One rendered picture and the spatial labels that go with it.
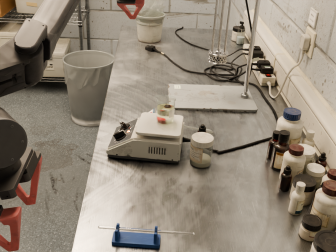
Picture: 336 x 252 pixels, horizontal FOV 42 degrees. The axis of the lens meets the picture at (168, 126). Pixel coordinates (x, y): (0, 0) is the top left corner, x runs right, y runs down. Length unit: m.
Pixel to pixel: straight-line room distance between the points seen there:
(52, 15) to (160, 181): 0.49
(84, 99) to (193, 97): 1.36
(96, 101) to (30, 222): 0.96
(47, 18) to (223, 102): 0.82
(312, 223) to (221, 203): 0.21
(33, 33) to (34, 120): 2.25
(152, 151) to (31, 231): 1.09
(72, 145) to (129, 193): 1.67
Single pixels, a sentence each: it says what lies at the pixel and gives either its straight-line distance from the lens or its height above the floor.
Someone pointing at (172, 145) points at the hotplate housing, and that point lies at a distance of 1.15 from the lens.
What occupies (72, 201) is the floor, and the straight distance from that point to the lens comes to 2.28.
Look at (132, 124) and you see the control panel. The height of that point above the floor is 0.81.
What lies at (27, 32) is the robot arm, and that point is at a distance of 0.81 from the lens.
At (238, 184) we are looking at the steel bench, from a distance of 1.14.
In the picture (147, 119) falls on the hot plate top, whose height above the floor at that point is 0.84.
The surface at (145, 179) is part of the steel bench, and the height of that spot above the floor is 0.75.
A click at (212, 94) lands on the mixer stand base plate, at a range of 1.58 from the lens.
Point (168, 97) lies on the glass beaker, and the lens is 1.20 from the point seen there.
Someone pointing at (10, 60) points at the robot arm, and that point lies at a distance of 0.79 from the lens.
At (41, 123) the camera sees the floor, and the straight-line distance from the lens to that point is 3.00.
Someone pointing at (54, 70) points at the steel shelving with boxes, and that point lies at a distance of 3.31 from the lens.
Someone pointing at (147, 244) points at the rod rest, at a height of 0.76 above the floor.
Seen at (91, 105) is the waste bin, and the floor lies 0.16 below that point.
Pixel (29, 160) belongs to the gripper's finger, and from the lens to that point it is 0.64.
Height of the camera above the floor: 1.41
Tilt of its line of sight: 29 degrees down
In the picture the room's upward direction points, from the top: 3 degrees clockwise
